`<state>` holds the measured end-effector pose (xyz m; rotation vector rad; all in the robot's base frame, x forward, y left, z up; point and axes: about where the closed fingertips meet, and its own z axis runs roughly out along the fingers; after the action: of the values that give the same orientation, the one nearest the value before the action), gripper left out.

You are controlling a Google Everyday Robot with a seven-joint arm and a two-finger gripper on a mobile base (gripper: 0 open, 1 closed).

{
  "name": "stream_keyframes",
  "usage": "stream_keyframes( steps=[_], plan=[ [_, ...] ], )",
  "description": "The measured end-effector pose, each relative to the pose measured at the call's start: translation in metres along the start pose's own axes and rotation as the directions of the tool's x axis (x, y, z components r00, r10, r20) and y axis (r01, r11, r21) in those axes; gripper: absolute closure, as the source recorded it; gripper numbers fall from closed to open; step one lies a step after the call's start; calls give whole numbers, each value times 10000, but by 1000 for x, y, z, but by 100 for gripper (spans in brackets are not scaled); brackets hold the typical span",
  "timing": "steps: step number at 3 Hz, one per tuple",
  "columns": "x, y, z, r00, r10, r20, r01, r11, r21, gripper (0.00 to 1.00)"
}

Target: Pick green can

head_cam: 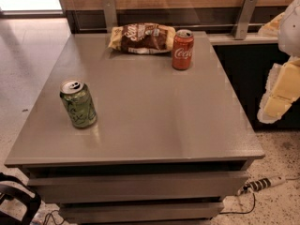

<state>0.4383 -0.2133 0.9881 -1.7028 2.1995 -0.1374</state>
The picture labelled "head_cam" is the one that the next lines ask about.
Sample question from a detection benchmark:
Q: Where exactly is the white power strip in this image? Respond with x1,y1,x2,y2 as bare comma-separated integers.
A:
237,176,286,195

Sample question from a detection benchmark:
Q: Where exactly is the red Coca-Cola can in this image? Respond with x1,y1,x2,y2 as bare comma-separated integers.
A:
172,29,194,70

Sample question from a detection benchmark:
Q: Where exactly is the grey drawer cabinet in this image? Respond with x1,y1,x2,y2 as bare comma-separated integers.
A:
6,32,264,225

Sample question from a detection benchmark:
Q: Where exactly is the green soda can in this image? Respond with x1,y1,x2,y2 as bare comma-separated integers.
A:
60,79,97,128

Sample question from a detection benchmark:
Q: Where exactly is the brown chip bag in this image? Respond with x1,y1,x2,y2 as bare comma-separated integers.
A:
109,22,175,54

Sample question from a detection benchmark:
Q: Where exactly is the left metal bracket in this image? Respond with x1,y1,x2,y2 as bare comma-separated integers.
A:
102,0,118,33

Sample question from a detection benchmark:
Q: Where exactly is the black chair part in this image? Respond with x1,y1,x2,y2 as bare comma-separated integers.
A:
0,172,42,225

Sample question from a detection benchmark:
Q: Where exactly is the metal bracket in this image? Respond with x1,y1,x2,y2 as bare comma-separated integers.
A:
232,0,258,40
102,0,118,33

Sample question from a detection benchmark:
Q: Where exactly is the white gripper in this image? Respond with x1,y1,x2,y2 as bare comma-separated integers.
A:
257,0,300,124

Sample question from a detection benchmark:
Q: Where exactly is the black cable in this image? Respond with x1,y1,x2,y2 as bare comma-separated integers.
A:
219,192,257,215

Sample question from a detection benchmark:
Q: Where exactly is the right metal bracket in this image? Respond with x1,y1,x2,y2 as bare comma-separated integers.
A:
232,0,258,40

